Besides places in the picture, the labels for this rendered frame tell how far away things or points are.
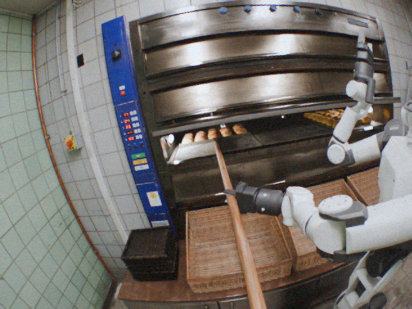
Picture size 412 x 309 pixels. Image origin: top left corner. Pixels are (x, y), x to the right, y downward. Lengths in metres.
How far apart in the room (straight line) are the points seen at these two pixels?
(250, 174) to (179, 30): 0.97
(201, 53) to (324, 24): 0.87
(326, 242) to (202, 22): 1.17
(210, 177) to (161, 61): 0.76
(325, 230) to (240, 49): 1.00
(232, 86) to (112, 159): 0.86
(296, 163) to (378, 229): 1.06
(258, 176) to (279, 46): 0.82
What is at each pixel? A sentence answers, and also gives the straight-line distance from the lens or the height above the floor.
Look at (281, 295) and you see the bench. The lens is 1.31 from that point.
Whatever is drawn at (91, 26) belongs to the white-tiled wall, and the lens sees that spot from 1.45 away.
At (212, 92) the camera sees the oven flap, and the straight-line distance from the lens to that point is 1.16.
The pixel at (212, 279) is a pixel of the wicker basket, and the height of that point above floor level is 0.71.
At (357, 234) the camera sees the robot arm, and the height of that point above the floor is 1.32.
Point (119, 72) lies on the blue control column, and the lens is 1.23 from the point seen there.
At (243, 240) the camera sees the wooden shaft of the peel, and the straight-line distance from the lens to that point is 0.54.
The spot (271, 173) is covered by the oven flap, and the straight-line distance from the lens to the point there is 1.33.
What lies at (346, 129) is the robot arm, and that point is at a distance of 0.85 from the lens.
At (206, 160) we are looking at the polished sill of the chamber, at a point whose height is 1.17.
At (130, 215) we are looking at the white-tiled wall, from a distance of 1.52.
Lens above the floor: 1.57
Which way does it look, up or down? 18 degrees down
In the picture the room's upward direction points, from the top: 11 degrees counter-clockwise
